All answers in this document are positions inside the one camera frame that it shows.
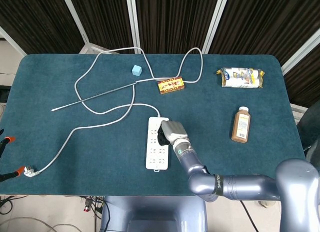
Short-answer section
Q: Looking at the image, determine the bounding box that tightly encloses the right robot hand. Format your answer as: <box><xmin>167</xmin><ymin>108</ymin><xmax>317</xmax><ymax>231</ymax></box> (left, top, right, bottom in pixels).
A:
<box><xmin>156</xmin><ymin>119</ymin><xmax>189</xmax><ymax>145</ymax></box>

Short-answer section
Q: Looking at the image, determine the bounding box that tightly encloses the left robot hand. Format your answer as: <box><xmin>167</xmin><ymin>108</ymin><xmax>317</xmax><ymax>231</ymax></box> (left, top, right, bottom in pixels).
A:
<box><xmin>0</xmin><ymin>128</ymin><xmax>26</xmax><ymax>183</ymax></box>

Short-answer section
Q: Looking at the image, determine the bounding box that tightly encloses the white power strip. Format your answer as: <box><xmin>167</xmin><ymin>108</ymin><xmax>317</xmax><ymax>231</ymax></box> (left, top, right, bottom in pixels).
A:
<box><xmin>145</xmin><ymin>116</ymin><xmax>171</xmax><ymax>172</ymax></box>

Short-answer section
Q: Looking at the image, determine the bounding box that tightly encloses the red yellow printed box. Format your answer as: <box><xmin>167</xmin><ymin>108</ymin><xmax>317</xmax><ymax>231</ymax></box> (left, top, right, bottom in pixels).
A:
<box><xmin>157</xmin><ymin>76</ymin><xmax>186</xmax><ymax>95</ymax></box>

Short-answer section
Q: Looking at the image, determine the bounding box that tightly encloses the brown drink bottle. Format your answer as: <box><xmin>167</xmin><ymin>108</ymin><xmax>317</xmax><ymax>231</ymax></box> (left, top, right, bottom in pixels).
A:
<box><xmin>231</xmin><ymin>106</ymin><xmax>251</xmax><ymax>143</ymax></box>

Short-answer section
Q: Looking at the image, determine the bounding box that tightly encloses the black floor device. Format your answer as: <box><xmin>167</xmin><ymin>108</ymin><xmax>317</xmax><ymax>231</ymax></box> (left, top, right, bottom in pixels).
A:
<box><xmin>0</xmin><ymin>85</ymin><xmax>11</xmax><ymax>102</ymax></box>

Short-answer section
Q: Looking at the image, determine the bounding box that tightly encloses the teal table cloth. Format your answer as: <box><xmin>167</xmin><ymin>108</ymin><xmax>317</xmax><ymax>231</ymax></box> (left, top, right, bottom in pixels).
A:
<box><xmin>0</xmin><ymin>53</ymin><xmax>312</xmax><ymax>196</ymax></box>

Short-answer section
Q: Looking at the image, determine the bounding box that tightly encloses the blue-grey robot torso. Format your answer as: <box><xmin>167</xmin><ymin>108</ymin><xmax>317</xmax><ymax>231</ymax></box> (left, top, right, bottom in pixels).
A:
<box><xmin>99</xmin><ymin>195</ymin><xmax>208</xmax><ymax>232</ymax></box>

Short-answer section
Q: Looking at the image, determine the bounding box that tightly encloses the pack of white rolls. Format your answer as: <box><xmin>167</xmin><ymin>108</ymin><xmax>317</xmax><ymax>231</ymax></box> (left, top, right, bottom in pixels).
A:
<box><xmin>216</xmin><ymin>67</ymin><xmax>265</xmax><ymax>89</ymax></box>

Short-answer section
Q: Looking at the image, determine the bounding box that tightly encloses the thin metal rod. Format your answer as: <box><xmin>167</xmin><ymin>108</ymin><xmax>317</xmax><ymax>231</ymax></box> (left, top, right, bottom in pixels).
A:
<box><xmin>51</xmin><ymin>81</ymin><xmax>138</xmax><ymax>112</ymax></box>

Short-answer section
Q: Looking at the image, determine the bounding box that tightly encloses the dark partition panel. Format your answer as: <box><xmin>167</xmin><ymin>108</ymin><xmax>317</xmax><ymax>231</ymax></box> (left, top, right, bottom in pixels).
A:
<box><xmin>67</xmin><ymin>0</ymin><xmax>140</xmax><ymax>54</ymax></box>
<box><xmin>207</xmin><ymin>0</ymin><xmax>320</xmax><ymax>65</ymax></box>
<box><xmin>0</xmin><ymin>0</ymin><xmax>88</xmax><ymax>55</ymax></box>
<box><xmin>282</xmin><ymin>29</ymin><xmax>320</xmax><ymax>107</ymax></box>
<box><xmin>129</xmin><ymin>0</ymin><xmax>226</xmax><ymax>54</ymax></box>

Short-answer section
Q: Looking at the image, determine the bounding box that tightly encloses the grey power strip cable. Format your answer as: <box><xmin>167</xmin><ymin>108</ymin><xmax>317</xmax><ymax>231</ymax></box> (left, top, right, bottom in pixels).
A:
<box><xmin>23</xmin><ymin>47</ymin><xmax>204</xmax><ymax>178</ymax></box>

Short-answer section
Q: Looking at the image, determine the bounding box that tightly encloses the grey floor cable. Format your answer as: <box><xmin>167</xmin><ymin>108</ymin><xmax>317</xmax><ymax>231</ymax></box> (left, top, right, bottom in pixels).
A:
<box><xmin>0</xmin><ymin>216</ymin><xmax>81</xmax><ymax>232</ymax></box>

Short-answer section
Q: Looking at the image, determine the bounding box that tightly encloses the tangled floor cable bundle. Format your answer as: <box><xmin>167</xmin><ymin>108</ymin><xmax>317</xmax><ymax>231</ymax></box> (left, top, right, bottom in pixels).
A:
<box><xmin>79</xmin><ymin>195</ymin><xmax>111</xmax><ymax>232</ymax></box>

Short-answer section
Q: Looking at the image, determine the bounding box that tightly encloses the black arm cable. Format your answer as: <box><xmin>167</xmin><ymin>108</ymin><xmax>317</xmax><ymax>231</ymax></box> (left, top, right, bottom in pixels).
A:
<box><xmin>240</xmin><ymin>200</ymin><xmax>259</xmax><ymax>232</ymax></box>

